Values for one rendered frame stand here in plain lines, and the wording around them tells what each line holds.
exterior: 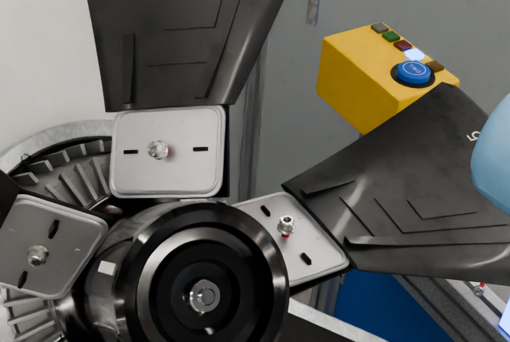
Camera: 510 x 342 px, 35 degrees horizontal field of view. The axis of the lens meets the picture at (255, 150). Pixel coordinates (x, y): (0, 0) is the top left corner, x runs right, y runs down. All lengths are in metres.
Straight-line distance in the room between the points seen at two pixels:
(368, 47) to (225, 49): 0.51
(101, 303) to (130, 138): 0.13
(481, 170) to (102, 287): 0.24
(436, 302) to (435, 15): 0.80
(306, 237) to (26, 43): 0.33
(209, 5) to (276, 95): 1.00
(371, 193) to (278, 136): 1.00
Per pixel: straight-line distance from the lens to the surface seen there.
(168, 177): 0.56
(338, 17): 1.55
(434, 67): 1.02
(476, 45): 1.89
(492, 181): 0.46
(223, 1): 0.57
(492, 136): 0.45
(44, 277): 0.56
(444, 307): 1.08
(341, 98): 1.05
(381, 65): 1.02
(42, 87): 0.77
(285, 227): 0.59
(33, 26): 0.78
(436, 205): 0.66
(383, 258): 0.60
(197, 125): 0.55
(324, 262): 0.59
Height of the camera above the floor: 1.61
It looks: 39 degrees down
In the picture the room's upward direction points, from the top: 5 degrees clockwise
